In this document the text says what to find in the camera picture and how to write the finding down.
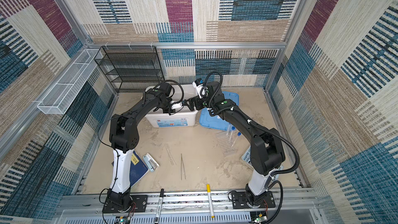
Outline white plastic bin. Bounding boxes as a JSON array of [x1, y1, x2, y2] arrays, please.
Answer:
[[145, 84, 199, 128]]

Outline blue-capped test tube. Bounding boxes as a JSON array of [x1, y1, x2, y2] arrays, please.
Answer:
[[228, 126, 236, 143], [226, 124, 233, 138], [230, 132, 241, 148]]

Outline metal tweezers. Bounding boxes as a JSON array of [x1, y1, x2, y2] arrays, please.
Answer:
[[180, 153, 186, 180]]

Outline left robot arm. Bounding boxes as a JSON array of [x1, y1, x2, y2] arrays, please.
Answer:
[[103, 82, 173, 213]]

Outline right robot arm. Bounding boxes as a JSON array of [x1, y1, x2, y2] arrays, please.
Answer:
[[184, 79, 286, 208]]

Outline blue plastic lid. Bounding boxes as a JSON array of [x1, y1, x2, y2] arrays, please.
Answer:
[[198, 91, 240, 131]]

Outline black mesh shelf rack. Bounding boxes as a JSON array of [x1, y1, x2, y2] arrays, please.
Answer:
[[94, 46, 165, 93]]

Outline colourful treehouse paperback book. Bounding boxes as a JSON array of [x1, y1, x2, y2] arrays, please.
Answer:
[[241, 146, 284, 175]]

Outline blue notebook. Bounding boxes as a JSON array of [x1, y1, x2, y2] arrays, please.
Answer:
[[110, 149, 149, 192]]

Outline yellow-capped white marker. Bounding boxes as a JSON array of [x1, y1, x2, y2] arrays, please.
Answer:
[[206, 184, 215, 219]]

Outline black marker pen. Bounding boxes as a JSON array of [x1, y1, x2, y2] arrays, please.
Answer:
[[154, 188, 164, 224]]

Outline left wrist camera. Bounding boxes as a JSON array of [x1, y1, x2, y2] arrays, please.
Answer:
[[171, 101, 183, 111]]

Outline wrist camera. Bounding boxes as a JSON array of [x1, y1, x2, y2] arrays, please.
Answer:
[[192, 78, 207, 99], [171, 101, 183, 111]]

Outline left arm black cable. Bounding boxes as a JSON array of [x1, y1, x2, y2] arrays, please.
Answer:
[[152, 79, 186, 113]]

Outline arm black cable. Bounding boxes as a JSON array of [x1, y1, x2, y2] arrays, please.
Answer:
[[200, 71, 301, 224], [152, 79, 186, 113]]

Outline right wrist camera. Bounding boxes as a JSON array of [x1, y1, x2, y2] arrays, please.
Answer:
[[192, 78, 207, 99]]

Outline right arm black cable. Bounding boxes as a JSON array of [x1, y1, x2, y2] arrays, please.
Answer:
[[200, 71, 301, 224]]

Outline white wire basket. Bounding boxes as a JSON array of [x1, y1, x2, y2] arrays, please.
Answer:
[[37, 49, 98, 115]]

